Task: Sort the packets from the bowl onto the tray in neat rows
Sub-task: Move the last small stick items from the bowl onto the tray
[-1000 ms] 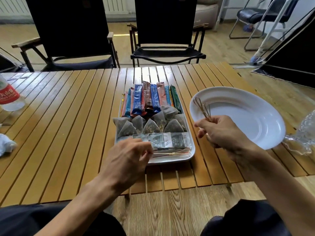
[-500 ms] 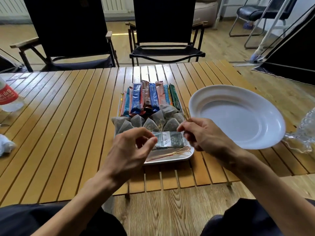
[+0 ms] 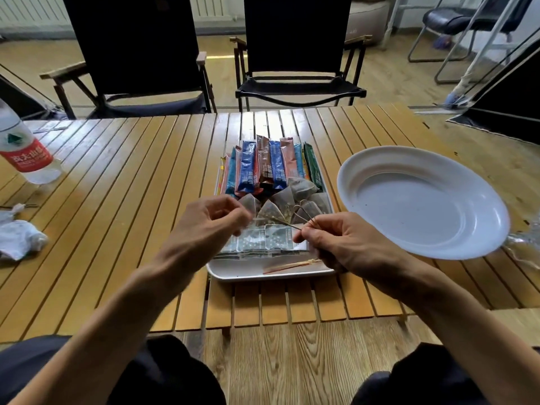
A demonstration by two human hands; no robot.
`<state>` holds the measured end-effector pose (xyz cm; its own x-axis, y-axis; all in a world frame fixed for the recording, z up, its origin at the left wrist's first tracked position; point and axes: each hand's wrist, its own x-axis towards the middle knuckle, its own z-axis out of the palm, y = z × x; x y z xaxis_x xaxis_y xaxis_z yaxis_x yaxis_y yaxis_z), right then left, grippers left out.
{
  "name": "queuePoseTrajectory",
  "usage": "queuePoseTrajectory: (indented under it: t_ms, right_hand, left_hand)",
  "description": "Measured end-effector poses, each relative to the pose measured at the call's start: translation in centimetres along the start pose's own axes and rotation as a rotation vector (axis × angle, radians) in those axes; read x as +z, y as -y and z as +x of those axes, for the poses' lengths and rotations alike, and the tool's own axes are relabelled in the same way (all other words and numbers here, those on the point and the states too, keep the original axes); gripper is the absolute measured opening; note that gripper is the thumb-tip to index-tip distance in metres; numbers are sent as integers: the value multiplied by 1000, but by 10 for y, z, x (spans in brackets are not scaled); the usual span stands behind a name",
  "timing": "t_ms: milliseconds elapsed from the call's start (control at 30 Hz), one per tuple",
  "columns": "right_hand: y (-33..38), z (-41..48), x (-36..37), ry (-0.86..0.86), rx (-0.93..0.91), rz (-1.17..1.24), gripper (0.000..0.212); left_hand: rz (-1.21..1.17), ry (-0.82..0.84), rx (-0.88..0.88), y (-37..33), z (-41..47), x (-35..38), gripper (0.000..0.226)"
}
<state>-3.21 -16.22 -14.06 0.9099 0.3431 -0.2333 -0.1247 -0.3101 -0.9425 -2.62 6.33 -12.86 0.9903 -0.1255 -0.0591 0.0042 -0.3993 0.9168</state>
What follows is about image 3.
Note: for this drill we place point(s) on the person's right hand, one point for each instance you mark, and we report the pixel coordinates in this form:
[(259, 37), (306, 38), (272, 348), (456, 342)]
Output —
[(358, 253)]

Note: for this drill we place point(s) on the person's left hand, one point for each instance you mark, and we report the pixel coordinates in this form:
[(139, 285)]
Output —
[(202, 236)]

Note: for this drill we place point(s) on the grey rectangular tray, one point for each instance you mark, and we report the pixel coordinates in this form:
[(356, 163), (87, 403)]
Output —
[(236, 272)]

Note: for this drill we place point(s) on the pile of grey sachets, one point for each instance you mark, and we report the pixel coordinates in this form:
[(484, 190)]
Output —
[(270, 240)]

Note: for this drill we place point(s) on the row of colourful stick packets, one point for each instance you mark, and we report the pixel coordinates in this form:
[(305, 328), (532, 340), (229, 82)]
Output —
[(246, 168)]

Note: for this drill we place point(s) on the cluster of pyramid tea bags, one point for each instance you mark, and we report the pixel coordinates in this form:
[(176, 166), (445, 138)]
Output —
[(299, 187)]

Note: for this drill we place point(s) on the person's right forearm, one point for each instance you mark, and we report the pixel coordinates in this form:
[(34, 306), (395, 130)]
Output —
[(472, 333)]

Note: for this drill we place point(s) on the person's left forearm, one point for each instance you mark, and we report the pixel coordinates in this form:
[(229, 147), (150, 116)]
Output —
[(97, 341)]

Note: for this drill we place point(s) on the person's right leg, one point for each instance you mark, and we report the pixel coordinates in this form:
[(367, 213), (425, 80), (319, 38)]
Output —
[(422, 379)]

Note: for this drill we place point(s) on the person's leg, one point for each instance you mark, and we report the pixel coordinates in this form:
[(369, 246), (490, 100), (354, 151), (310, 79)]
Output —
[(422, 379), (50, 366)]

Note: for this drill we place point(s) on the person's left leg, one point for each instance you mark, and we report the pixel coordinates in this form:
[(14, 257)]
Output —
[(50, 366)]

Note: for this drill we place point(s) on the white round bowl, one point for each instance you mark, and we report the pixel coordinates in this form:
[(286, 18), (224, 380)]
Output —
[(422, 206)]

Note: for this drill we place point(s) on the clear patterned glass cup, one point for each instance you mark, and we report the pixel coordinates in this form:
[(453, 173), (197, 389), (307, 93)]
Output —
[(525, 244)]

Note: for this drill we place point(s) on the crumpled white tissue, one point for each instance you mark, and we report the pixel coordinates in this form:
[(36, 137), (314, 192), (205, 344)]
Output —
[(23, 240), (10, 212)]

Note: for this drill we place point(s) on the small white pen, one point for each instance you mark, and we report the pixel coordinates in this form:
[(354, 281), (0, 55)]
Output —
[(50, 127)]

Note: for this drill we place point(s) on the clear bottle with red cap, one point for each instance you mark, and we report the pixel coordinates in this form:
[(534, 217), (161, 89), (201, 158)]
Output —
[(25, 156)]

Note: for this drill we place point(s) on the black folding chair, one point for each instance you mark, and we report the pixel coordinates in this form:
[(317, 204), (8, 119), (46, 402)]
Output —
[(295, 33), (135, 42)]

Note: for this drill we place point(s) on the black fabric backdrop panel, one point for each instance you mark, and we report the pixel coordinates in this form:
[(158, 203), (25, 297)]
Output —
[(514, 101), (21, 96)]

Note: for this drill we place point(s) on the small blue bundle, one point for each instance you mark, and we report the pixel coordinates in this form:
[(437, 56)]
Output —
[(443, 42)]

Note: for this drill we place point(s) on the beige inflatable sofa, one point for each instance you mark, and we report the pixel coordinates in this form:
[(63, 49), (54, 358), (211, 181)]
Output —
[(367, 18)]

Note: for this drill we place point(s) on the black office chair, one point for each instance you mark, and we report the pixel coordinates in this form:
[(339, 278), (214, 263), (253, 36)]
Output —
[(447, 18)]

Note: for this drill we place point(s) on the white metal frame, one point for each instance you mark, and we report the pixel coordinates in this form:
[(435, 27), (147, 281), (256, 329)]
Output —
[(491, 37)]

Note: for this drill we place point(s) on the white wall radiator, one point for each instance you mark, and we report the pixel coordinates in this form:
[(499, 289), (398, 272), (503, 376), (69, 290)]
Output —
[(33, 8)]

